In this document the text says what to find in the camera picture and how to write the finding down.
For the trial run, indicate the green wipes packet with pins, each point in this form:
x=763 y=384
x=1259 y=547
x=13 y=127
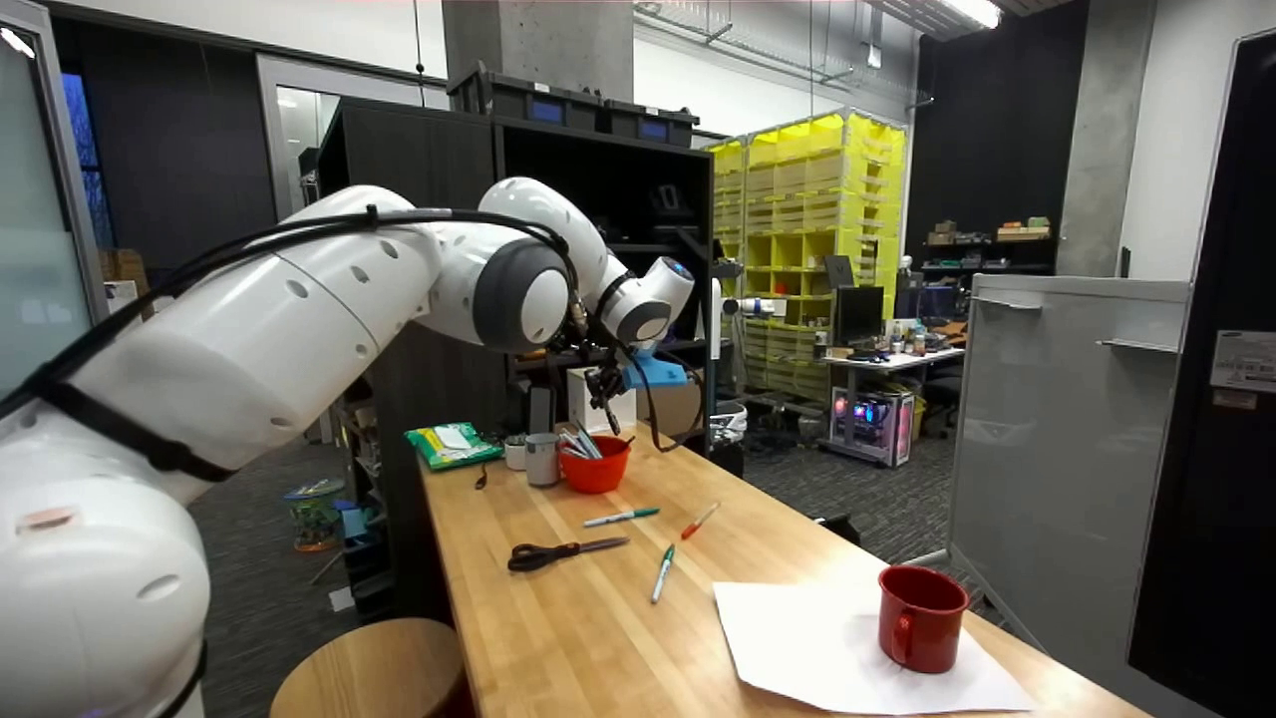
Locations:
x=452 y=445

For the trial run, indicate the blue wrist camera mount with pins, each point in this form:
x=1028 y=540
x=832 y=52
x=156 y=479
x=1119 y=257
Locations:
x=661 y=373

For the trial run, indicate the yellow bin rack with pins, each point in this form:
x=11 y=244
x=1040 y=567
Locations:
x=810 y=201

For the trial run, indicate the black door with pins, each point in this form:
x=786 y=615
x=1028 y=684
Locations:
x=1216 y=401

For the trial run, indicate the small white bowl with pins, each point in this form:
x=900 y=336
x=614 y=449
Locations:
x=510 y=454

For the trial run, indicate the red pen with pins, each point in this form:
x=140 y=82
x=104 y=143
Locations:
x=699 y=519

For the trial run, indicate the white paper sheet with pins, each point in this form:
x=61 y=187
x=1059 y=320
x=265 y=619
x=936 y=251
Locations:
x=810 y=643

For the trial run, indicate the ceiling light strip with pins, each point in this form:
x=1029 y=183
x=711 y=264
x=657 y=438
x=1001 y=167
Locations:
x=974 y=10

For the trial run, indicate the white box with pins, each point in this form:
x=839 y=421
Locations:
x=585 y=407

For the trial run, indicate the light coloured pen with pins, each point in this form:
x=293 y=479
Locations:
x=580 y=441

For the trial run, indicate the glass partition panel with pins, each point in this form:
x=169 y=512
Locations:
x=43 y=224

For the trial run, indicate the grey metal cabinet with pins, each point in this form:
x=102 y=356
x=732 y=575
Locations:
x=1062 y=454

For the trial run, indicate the orange bowl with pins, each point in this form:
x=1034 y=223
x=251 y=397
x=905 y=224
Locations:
x=596 y=471

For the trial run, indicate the black scissors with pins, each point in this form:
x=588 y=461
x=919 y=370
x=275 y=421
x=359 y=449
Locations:
x=541 y=554

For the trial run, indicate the grey metal cup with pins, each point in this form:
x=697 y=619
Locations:
x=541 y=461

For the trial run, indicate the white door sign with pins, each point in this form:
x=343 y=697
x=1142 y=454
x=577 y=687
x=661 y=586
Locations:
x=1247 y=360

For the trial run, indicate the cardboard box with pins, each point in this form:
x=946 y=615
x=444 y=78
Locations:
x=685 y=403

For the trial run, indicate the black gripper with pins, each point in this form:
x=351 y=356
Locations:
x=580 y=364

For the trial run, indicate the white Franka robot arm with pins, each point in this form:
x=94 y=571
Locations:
x=265 y=344

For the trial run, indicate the black shelf unit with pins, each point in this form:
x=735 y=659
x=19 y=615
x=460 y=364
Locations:
x=424 y=155

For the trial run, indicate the background office desk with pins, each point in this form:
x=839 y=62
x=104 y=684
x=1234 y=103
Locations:
x=892 y=360

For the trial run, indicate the white pen green cap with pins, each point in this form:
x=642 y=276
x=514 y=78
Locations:
x=618 y=515

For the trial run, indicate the round wooden stool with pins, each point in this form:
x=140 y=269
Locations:
x=374 y=672

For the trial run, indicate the white vertical pole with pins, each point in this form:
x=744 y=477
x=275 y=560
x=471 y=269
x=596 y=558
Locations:
x=717 y=344

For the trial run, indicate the red mug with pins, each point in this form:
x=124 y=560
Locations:
x=919 y=619

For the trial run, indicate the black computer monitor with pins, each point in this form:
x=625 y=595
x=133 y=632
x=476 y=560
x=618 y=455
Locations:
x=857 y=316

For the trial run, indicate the grey trash bin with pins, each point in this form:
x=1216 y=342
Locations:
x=727 y=425

